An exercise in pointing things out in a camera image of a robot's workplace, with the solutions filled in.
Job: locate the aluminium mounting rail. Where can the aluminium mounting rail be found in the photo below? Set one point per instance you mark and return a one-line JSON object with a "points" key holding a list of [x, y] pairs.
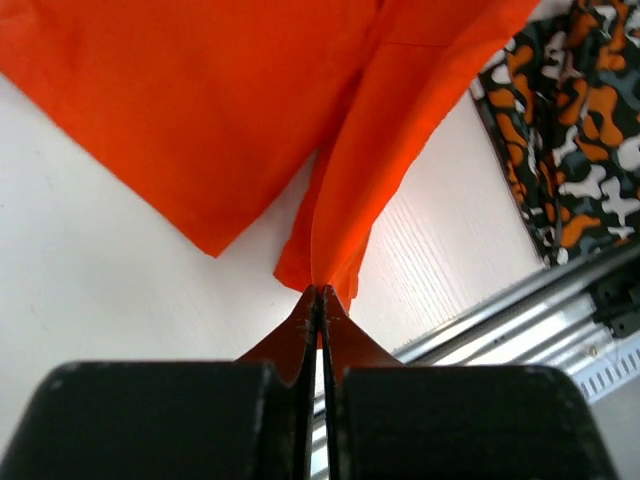
{"points": [[518, 318]]}

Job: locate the camouflage orange black shorts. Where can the camouflage orange black shorts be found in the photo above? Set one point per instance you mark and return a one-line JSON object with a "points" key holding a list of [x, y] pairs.
{"points": [[560, 103]]}

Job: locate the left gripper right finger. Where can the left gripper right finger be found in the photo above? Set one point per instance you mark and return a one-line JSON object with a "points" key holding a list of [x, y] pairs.
{"points": [[386, 420]]}

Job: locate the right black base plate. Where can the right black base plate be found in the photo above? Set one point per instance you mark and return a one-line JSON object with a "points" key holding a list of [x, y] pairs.
{"points": [[616, 300]]}

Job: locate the slotted cable duct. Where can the slotted cable duct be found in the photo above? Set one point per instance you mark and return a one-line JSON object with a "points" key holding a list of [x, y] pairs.
{"points": [[609, 372]]}

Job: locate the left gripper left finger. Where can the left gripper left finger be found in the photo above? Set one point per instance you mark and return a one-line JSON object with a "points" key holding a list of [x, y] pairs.
{"points": [[245, 419]]}

